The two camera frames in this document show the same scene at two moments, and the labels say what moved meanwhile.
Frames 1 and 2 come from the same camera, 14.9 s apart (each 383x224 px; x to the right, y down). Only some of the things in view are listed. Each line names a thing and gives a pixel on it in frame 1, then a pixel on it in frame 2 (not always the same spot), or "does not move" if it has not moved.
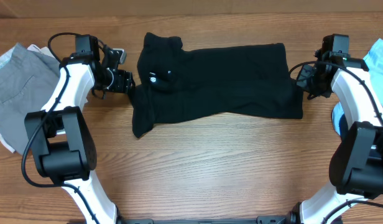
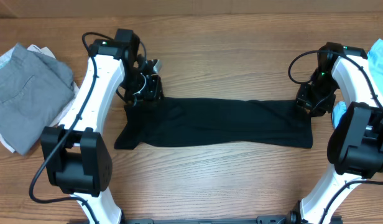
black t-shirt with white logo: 235,83 to 212,122
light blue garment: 378,61 does not move
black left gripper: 122,83 to 154,89
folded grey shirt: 24,84 does not move
